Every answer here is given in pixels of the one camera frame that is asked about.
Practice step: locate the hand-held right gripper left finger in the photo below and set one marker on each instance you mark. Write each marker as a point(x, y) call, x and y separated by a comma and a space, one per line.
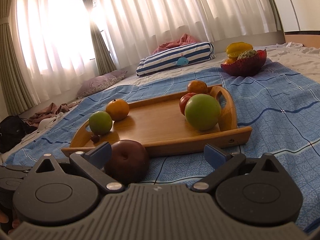
point(98, 155)

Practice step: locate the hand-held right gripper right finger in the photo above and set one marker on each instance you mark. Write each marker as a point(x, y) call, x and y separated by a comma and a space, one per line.
point(215, 155)

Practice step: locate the red jujube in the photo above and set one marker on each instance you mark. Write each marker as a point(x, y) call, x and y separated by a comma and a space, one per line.
point(95, 138)

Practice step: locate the small green apple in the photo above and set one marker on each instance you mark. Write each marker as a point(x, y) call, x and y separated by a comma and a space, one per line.
point(100, 123)

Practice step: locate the dark purple plum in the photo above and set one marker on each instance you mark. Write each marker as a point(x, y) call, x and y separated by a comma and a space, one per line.
point(130, 162)

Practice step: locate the large green apple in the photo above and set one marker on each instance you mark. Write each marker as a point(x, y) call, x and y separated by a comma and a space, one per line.
point(202, 112)

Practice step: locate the small orange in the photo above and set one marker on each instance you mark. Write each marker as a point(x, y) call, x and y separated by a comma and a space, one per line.
point(117, 109)

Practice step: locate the red apple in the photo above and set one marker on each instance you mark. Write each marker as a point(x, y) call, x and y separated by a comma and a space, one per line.
point(184, 103)

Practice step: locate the wooden tray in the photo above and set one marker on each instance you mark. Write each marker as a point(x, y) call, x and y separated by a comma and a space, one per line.
point(155, 122)

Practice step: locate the large orange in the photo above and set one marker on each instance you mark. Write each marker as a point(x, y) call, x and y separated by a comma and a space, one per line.
point(197, 87)

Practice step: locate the black bag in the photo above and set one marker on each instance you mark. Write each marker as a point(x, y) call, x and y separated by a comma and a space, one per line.
point(11, 133)

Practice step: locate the blue checked blanket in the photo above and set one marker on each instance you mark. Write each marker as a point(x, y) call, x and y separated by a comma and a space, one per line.
point(262, 120)

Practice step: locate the white bra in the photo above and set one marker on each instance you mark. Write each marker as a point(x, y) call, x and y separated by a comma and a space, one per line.
point(43, 125)

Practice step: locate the brown clothes pile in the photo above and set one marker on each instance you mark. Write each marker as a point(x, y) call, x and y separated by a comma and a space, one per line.
point(50, 111)

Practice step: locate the purple floral pillow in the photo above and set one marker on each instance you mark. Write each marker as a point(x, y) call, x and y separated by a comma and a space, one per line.
point(100, 83)

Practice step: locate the red glass bowl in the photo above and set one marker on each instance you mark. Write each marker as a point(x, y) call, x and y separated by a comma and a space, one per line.
point(242, 68)

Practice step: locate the small orange fruit in bowl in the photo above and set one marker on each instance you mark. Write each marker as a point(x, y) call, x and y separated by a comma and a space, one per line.
point(229, 61)

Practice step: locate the green custard apple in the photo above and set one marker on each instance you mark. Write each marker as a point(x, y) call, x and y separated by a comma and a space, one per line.
point(247, 54)

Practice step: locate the blue white striped pillow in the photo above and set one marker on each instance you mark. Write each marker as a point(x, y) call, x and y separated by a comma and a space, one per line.
point(170, 58)

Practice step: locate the yellow star fruit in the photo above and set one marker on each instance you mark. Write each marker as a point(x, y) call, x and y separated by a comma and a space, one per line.
point(237, 48)

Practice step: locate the olive drape curtain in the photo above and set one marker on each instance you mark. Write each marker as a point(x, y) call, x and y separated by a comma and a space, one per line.
point(15, 67)
point(100, 45)

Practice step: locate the pink crumpled blanket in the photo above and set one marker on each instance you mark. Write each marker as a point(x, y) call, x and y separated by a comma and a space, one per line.
point(180, 42)

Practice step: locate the wooden headboard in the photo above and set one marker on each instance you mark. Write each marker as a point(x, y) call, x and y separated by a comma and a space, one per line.
point(305, 40)

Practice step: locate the white sheer curtain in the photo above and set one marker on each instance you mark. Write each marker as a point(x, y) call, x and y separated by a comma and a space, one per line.
point(162, 12)

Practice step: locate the white wardrobe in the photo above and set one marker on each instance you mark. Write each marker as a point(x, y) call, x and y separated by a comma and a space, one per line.
point(295, 2)

